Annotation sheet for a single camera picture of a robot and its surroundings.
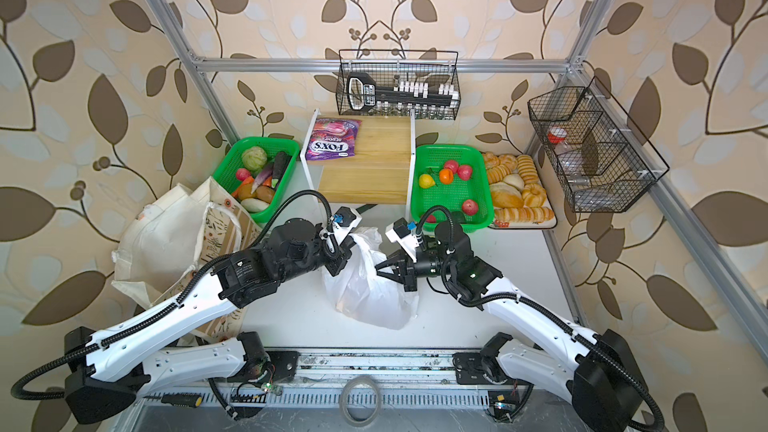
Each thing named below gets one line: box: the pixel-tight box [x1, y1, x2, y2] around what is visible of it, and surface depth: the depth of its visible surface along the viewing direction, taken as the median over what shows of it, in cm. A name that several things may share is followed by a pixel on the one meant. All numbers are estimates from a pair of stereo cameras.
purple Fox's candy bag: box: [306, 118, 362, 161], surface depth 79 cm
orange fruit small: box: [440, 168, 454, 185], surface depth 113 cm
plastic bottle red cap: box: [547, 126, 588, 184], surface depth 82 cm
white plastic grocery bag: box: [322, 227, 420, 330], surface depth 72 cm
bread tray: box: [481, 151, 558, 230], surface depth 106 cm
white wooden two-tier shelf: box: [300, 108, 415, 221], surface depth 81 cm
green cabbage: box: [242, 146, 267, 171], surface depth 114 cm
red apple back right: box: [457, 165, 473, 181], surface depth 114 cm
